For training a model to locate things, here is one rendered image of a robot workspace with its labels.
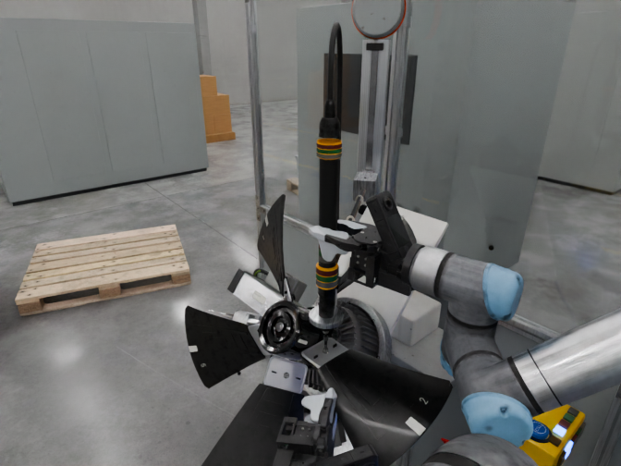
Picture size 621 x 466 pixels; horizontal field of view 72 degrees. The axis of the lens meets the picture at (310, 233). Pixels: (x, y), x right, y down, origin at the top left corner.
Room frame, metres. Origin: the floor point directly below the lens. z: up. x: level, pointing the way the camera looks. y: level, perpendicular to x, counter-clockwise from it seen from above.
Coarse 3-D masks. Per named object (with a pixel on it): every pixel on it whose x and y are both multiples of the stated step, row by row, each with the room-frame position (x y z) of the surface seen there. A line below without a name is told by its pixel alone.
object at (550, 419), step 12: (564, 408) 0.68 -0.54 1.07; (540, 420) 0.65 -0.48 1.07; (552, 420) 0.65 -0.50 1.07; (576, 420) 0.65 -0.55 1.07; (552, 432) 0.62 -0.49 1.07; (528, 444) 0.60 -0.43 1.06; (540, 444) 0.59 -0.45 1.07; (552, 444) 0.59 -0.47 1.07; (564, 444) 0.59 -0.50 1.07; (540, 456) 0.58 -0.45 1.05; (552, 456) 0.57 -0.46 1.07
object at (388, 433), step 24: (336, 360) 0.70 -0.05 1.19; (360, 360) 0.70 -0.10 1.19; (336, 384) 0.64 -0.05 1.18; (360, 384) 0.63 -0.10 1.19; (384, 384) 0.63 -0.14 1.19; (408, 384) 0.62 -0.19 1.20; (432, 384) 0.62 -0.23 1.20; (336, 408) 0.59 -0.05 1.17; (360, 408) 0.58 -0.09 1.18; (384, 408) 0.58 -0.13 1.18; (408, 408) 0.57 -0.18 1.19; (432, 408) 0.57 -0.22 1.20; (360, 432) 0.54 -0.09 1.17; (384, 432) 0.53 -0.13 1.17; (408, 432) 0.53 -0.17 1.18; (384, 456) 0.50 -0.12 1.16
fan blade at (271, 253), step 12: (276, 204) 1.05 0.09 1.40; (276, 216) 1.02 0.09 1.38; (264, 228) 1.08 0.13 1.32; (276, 228) 1.00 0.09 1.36; (264, 240) 1.07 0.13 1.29; (276, 240) 0.97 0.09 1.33; (264, 252) 1.07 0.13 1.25; (276, 252) 0.96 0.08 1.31; (276, 264) 0.95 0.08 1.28; (276, 276) 0.96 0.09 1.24
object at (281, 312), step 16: (272, 304) 0.82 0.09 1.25; (288, 304) 0.79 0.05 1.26; (272, 320) 0.79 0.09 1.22; (288, 320) 0.77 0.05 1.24; (304, 320) 0.76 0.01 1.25; (272, 336) 0.76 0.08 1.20; (288, 336) 0.74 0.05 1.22; (304, 336) 0.74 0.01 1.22; (320, 336) 0.79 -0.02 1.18; (336, 336) 0.80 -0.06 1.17; (272, 352) 0.73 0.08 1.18; (288, 352) 0.72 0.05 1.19
